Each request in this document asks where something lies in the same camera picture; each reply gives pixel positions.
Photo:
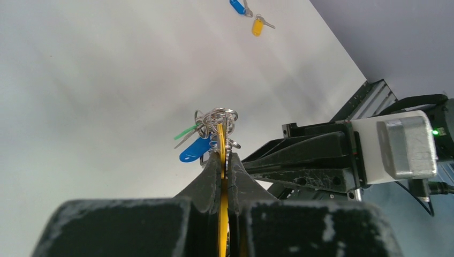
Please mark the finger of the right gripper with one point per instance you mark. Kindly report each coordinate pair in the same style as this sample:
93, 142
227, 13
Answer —
342, 180
332, 150

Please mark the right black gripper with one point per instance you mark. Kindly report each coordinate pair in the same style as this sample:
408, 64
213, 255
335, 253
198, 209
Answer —
438, 108

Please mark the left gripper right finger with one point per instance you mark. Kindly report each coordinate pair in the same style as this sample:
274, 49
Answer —
261, 225

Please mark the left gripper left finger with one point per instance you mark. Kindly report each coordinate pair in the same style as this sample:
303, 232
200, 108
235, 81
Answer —
185, 225

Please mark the yellow tagged key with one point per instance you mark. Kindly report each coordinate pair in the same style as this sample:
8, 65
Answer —
258, 25

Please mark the blue tagged key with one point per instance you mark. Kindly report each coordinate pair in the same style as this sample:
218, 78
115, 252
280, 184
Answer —
241, 8

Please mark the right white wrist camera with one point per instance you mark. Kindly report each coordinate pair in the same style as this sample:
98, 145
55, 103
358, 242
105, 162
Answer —
397, 147

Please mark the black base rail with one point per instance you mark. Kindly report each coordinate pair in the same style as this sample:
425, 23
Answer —
368, 101

